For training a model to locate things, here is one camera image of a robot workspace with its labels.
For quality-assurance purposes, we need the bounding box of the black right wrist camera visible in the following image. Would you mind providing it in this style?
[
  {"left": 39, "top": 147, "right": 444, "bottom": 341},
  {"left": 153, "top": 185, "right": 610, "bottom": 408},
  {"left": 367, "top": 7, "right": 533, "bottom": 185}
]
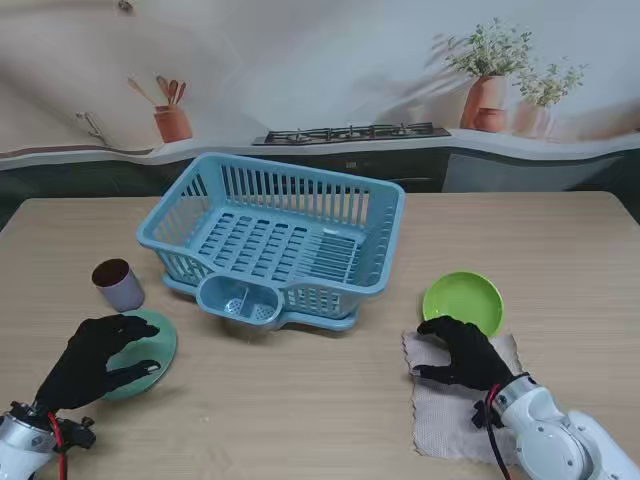
[{"left": 472, "top": 399, "right": 495, "bottom": 430}]

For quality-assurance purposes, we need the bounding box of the red black right arm cable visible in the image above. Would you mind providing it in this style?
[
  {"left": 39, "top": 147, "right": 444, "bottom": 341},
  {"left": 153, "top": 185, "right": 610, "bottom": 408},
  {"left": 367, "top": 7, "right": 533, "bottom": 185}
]
[{"left": 485, "top": 383, "right": 514, "bottom": 480}]

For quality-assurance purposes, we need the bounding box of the blue plastic dish rack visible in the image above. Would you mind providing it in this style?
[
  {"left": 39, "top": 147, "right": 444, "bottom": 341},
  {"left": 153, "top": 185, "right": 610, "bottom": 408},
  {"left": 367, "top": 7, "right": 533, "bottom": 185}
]
[{"left": 136, "top": 152, "right": 407, "bottom": 324}]

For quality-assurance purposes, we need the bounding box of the purple plastic cup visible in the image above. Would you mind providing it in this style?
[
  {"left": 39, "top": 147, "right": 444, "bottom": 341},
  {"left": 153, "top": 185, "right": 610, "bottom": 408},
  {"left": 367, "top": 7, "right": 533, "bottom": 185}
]
[{"left": 91, "top": 258, "right": 146, "bottom": 313}]

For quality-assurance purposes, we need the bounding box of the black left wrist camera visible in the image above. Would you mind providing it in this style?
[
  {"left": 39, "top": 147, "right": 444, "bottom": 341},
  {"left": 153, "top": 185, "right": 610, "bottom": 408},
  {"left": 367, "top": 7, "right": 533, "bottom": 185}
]
[{"left": 49, "top": 416, "right": 97, "bottom": 451}]

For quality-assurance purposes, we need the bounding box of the red black arm cable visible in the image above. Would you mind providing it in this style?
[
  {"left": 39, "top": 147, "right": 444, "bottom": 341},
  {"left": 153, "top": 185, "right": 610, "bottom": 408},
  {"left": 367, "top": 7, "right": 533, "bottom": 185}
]
[
  {"left": 47, "top": 409, "right": 70, "bottom": 480},
  {"left": 485, "top": 383, "right": 514, "bottom": 480}
]

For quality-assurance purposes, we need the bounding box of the red black left arm cable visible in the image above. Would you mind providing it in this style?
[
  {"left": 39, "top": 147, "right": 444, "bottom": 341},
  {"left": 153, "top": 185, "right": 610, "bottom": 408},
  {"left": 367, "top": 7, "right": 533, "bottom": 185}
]
[{"left": 47, "top": 409, "right": 70, "bottom": 480}]

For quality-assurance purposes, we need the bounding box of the pale green plate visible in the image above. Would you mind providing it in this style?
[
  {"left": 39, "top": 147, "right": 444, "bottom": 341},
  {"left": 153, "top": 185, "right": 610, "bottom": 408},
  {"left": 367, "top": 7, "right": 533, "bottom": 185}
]
[{"left": 99, "top": 308, "right": 179, "bottom": 402}]

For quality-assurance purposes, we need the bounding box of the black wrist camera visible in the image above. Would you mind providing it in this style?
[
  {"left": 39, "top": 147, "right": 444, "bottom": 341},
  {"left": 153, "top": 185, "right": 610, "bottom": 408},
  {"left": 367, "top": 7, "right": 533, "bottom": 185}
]
[
  {"left": 49, "top": 416, "right": 97, "bottom": 451},
  {"left": 472, "top": 399, "right": 495, "bottom": 430}
]

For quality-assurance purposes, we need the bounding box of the printed kitchen backdrop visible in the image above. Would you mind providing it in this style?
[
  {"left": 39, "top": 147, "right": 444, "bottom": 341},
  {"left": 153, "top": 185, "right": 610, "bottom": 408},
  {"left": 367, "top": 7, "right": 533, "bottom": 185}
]
[{"left": 0, "top": 0, "right": 640, "bottom": 231}]

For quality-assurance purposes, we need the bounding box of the lime green bowl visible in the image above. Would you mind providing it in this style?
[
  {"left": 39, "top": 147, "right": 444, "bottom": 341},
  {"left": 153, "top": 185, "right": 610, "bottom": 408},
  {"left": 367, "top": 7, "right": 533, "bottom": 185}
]
[{"left": 422, "top": 270, "right": 505, "bottom": 339}]

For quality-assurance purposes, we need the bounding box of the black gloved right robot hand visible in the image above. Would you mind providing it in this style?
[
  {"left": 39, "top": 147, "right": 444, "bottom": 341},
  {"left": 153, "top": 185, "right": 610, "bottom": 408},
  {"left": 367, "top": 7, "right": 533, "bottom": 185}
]
[{"left": 413, "top": 315, "right": 516, "bottom": 392}]

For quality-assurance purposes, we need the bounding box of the beige wiping cloth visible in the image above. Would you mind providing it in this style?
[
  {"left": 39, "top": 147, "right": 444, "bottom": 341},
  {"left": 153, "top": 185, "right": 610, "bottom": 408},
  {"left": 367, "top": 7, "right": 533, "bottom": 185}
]
[{"left": 402, "top": 329, "right": 524, "bottom": 464}]

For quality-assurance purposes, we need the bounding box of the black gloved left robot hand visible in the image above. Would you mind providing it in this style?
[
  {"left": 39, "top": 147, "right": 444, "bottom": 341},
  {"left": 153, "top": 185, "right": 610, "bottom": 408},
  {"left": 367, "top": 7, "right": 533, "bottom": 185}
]
[{"left": 34, "top": 314, "right": 162, "bottom": 412}]

